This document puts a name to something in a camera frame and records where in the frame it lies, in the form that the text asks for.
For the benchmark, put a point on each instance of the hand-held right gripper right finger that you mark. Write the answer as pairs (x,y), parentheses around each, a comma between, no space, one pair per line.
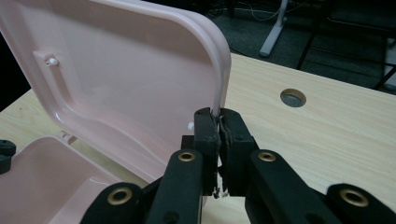
(236,140)

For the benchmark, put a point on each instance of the white desk with metal legs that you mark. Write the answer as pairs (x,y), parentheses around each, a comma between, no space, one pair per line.
(274,31)

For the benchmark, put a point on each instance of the pink plastic storage box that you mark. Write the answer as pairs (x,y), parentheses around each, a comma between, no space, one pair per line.
(124,77)

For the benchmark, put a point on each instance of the black metal chair frame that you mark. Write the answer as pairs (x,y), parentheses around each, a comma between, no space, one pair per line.
(348,28)

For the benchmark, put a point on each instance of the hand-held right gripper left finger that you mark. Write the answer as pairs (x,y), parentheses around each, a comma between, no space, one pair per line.
(205,140)

